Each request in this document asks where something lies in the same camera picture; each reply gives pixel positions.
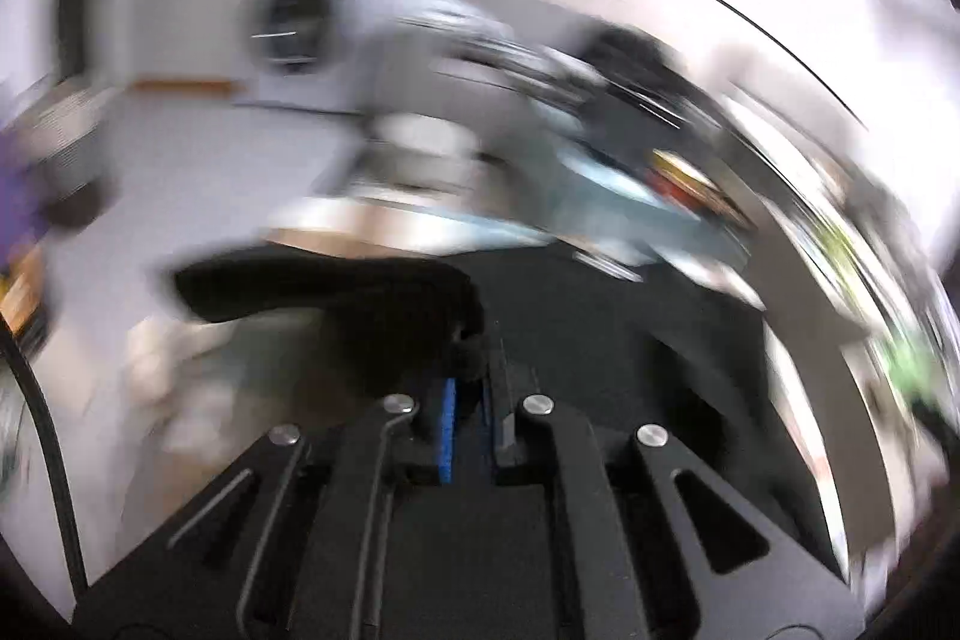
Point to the white washing machine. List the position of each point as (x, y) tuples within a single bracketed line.
[(289, 21)]

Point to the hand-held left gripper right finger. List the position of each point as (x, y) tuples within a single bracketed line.
[(501, 415)]

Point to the black shirt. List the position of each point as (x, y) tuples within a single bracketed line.
[(337, 295)]

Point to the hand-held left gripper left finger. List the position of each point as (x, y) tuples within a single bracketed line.
[(448, 430)]

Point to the purple cloth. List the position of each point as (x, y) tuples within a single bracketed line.
[(19, 197)]

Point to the black jacket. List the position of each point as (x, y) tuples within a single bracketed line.
[(630, 59)]

